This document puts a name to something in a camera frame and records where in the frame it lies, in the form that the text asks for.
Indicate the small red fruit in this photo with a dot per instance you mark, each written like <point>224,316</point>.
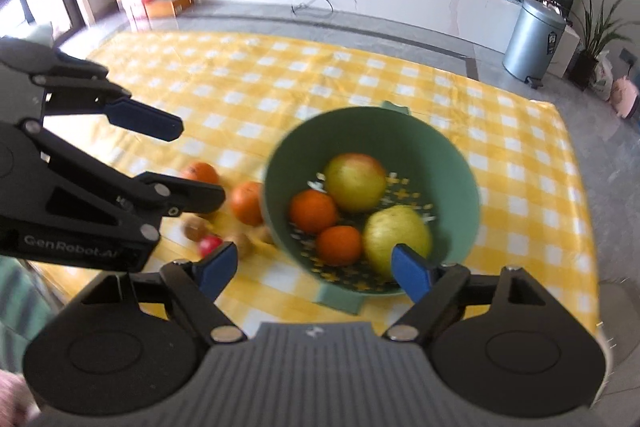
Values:
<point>208,244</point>

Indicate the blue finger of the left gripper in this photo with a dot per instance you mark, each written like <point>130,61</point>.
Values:
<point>148,120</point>

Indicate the potted long-leaf plant right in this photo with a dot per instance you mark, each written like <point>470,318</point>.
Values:
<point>599,27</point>

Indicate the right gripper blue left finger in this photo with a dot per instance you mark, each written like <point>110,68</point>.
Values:
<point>193,288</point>

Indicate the white plastic bag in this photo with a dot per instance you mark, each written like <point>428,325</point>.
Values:
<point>601,81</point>

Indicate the orange cardboard box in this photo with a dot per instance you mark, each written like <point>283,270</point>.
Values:
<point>166,8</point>

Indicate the yellow-green pear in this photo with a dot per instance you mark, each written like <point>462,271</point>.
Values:
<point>386,229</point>

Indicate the silver pedal trash bin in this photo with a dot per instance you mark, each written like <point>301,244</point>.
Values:
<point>536,35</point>

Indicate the brown longan small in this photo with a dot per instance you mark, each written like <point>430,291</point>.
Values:
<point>263,234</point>

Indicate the pink piglet heater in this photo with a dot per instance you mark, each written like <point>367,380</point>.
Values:
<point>624,97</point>

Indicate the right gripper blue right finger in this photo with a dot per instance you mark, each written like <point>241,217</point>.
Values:
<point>435,292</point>

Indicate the orange tangerine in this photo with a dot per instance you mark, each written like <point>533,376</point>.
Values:
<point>312,212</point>
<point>200,171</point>
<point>339,246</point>
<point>246,203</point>

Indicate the green colander bowl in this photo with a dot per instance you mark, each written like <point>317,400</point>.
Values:
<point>425,171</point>

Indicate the red-green apple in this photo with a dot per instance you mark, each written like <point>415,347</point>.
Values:
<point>356,182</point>

